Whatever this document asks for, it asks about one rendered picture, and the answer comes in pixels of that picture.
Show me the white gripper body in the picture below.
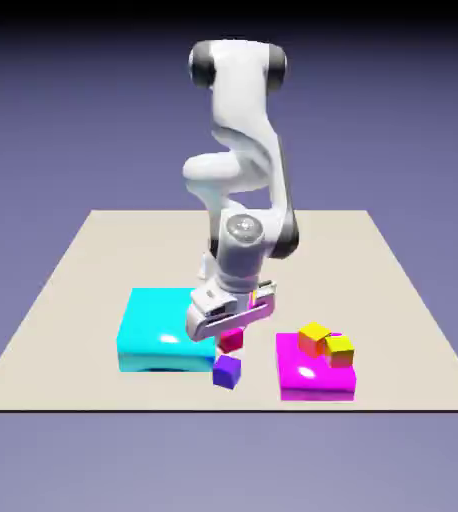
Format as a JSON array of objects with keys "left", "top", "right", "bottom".
[{"left": 185, "top": 296, "right": 275, "bottom": 344}]

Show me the small purple cube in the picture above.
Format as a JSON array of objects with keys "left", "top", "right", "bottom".
[{"left": 212, "top": 354, "right": 242, "bottom": 390}]

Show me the small yellow cube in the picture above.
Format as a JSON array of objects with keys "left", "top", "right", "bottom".
[
  {"left": 324, "top": 334, "right": 355, "bottom": 369},
  {"left": 297, "top": 321, "right": 332, "bottom": 359}
]

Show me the small red cube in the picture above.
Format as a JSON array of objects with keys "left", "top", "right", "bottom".
[{"left": 217, "top": 326, "right": 245, "bottom": 354}]

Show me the large cyan box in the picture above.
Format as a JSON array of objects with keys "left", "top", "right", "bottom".
[{"left": 116, "top": 287, "right": 217, "bottom": 374}]

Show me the large magenta box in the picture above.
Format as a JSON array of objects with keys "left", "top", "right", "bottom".
[{"left": 275, "top": 332, "right": 357, "bottom": 402}]

